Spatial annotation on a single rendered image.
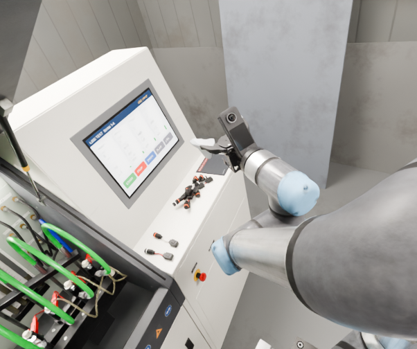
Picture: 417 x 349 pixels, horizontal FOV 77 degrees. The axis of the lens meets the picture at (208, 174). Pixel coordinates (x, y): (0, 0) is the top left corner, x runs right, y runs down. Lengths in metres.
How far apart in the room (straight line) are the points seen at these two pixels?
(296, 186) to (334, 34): 1.68
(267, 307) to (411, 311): 1.77
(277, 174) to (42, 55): 2.44
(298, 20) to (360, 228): 2.00
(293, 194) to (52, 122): 0.78
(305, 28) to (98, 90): 1.50
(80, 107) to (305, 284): 0.94
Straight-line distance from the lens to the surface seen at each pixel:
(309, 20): 2.13
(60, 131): 1.00
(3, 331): 0.79
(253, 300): 1.99
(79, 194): 1.01
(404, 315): 0.22
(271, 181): 0.53
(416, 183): 0.22
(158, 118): 1.26
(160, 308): 1.03
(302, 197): 0.50
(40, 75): 2.72
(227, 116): 0.59
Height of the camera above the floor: 1.82
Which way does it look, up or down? 40 degrees down
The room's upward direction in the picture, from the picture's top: 16 degrees counter-clockwise
